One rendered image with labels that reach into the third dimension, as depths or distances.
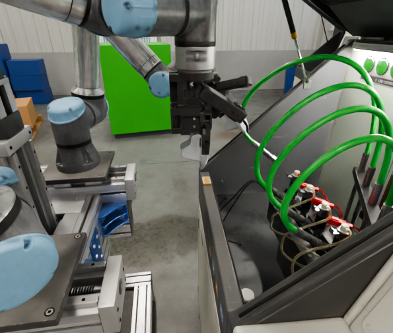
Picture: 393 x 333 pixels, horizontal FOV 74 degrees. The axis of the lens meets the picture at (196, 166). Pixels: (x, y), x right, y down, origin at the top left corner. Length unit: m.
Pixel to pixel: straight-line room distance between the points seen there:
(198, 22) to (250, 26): 7.05
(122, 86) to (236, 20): 4.21
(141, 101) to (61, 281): 3.52
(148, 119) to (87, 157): 3.12
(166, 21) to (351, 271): 0.52
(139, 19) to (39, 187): 0.61
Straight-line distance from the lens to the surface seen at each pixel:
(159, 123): 4.11
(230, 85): 0.85
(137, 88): 3.95
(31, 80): 6.81
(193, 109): 0.51
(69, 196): 1.05
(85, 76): 1.04
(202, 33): 0.49
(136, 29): 0.42
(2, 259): 0.39
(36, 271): 0.42
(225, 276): 0.69
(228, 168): 1.11
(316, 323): 0.63
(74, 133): 0.95
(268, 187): 0.60
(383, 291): 0.59
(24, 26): 7.69
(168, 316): 1.76
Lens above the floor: 1.48
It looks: 28 degrees down
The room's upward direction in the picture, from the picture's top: straight up
